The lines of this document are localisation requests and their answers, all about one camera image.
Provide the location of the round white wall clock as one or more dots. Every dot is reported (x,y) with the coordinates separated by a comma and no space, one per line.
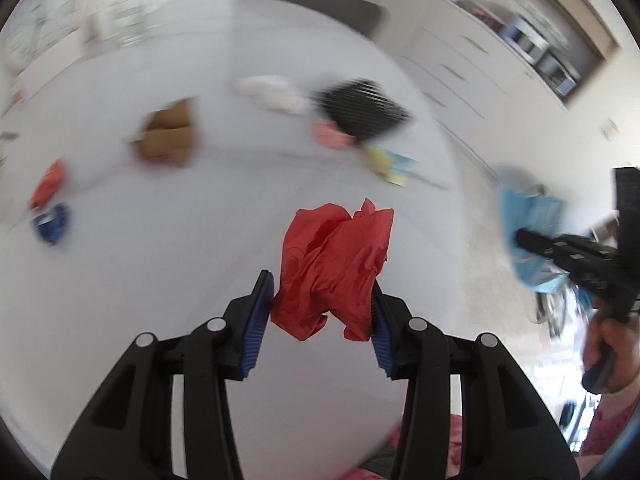
(40,15)

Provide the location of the black foam net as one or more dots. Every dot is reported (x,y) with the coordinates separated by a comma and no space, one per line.
(362,107)

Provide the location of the person's right forearm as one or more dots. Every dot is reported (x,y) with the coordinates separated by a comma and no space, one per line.
(612,420)

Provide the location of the orange red wrapper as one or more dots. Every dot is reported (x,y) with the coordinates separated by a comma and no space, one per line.
(47,185)

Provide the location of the red cloth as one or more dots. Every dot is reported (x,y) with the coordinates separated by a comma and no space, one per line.
(325,270)

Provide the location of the white tissue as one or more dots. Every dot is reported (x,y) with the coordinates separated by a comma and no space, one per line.
(272,92)

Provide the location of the pink floral clothing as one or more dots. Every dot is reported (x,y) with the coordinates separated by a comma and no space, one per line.
(450,445)

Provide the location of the silver appliance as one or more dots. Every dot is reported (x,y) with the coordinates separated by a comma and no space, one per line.
(525,37)
(557,75)

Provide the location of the recessed wall shelf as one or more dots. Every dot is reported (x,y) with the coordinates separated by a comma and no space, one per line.
(540,20)

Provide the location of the white wall outlet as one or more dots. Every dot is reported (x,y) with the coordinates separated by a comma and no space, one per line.
(610,131)

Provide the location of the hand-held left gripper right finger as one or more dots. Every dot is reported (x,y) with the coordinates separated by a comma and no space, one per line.
(380,335)

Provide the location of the person's right hand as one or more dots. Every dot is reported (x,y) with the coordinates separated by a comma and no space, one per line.
(625,345)

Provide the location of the pink small cloth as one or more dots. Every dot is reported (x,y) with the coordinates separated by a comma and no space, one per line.
(330,135)

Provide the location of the white drawer cabinet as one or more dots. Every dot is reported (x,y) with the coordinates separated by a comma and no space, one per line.
(470,75)

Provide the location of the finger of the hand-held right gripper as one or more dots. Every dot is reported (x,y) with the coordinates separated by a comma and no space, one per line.
(605,285)
(565,245)

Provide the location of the dark grey chair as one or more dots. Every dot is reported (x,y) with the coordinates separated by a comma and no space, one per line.
(325,2)

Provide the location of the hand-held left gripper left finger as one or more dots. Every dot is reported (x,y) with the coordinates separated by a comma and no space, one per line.
(257,325)

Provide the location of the brown cardboard box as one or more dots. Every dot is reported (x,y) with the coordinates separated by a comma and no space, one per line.
(167,137)

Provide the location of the blue face mask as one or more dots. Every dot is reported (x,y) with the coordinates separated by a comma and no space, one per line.
(530,210)

